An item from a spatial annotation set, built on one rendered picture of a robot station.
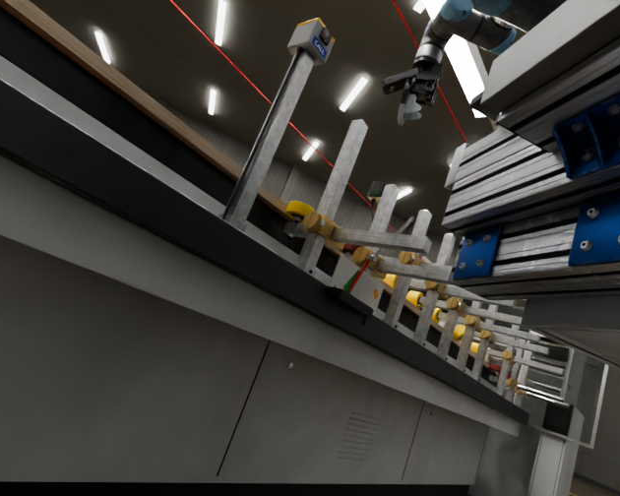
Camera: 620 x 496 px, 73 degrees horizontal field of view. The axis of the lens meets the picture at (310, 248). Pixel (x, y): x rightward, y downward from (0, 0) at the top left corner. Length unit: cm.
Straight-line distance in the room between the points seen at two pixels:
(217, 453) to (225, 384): 20
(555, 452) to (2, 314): 331
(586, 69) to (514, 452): 340
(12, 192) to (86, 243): 12
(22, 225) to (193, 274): 30
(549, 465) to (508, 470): 32
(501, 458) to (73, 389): 323
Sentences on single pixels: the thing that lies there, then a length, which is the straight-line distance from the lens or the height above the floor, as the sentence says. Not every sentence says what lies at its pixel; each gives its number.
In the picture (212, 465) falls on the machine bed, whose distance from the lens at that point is 134.
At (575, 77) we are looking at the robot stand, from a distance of 53.
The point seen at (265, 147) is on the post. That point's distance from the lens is 92.
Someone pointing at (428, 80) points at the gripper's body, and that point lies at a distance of 132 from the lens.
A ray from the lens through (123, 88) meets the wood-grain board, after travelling 98.
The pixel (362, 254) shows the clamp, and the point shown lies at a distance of 124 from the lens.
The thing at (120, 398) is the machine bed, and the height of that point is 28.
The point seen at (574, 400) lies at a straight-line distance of 358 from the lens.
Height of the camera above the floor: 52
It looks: 14 degrees up
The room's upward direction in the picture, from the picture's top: 21 degrees clockwise
